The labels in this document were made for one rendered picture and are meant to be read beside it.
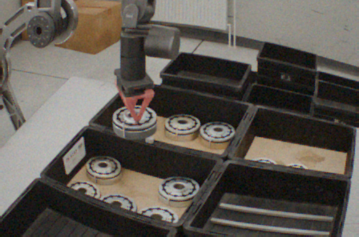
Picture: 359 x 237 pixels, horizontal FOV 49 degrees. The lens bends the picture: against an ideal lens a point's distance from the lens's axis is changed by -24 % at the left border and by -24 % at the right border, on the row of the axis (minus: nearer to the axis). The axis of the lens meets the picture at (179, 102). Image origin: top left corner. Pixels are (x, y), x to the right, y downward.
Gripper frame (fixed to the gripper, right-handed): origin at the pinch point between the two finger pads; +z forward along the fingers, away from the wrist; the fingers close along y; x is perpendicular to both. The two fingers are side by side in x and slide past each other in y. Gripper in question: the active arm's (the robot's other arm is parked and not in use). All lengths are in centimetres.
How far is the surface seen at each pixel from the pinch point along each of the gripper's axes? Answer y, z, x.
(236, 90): 83, 48, -74
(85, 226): -13.5, 22.6, 20.3
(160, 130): 25.3, 22.7, -15.7
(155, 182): 0.7, 22.7, -4.6
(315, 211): -33, 23, -39
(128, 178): 4.8, 22.6, 1.4
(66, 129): 56, 35, 11
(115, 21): 302, 83, -74
